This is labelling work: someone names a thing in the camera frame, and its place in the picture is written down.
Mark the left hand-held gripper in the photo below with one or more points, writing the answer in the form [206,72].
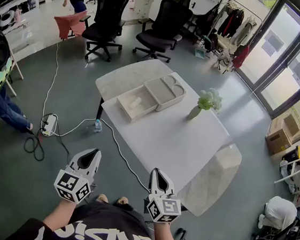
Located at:
[72,186]

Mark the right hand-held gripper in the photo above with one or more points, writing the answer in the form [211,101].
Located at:
[165,208]

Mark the beige box base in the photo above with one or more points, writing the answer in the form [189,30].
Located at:
[166,91]

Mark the person's right forearm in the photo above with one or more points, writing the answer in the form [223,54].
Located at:
[164,239]

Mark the person's left forearm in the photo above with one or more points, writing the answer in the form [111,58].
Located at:
[58,214]

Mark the brown cardboard box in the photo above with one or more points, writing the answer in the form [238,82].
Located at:
[280,137]

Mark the person's left tan shoe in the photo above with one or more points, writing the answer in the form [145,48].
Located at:
[102,198]

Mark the person's tan shoe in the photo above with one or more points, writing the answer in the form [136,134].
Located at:
[102,198]
[122,201]

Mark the clear water bottle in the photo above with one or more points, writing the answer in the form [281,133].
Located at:
[98,126]

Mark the person's right tan shoe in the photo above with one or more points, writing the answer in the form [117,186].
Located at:
[122,201]

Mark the white power strip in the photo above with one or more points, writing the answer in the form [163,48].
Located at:
[49,124]

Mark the person's black printed t-shirt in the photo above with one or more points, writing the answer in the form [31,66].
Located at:
[111,220]

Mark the white marble table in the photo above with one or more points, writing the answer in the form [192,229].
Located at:
[128,76]

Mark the vase of white flowers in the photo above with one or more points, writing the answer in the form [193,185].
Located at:
[209,99]

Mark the white stuffed bag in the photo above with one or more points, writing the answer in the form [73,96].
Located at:
[280,212]

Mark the teal dustpan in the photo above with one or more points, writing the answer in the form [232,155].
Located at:
[199,53]

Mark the yellow and black toolbox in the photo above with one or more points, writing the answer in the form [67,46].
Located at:
[294,154]

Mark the pink cloth covered chair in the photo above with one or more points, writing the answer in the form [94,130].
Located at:
[70,24]

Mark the red hanging garment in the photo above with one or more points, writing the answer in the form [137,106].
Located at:
[240,57]

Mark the glass entrance door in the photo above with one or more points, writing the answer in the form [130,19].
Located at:
[280,64]

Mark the clothes rack with garments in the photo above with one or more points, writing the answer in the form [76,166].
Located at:
[231,21]

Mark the paper notice on door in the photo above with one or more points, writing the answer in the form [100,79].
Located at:
[273,43]

